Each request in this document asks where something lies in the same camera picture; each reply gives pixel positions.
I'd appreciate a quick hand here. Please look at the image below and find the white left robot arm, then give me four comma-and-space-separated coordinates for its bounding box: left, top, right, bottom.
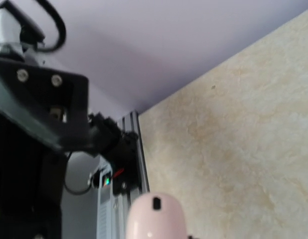
0, 59, 93, 239

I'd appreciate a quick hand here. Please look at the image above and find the front aluminium rail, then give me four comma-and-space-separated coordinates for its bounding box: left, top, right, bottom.
96, 111, 150, 239

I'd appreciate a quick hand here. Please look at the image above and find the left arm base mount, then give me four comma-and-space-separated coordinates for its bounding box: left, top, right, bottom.
88, 113, 140, 196

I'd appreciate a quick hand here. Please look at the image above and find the pink round lid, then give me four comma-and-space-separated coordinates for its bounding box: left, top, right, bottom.
125, 192, 188, 239

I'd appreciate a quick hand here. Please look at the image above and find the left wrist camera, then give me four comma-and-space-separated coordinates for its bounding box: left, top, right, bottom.
0, 0, 45, 66

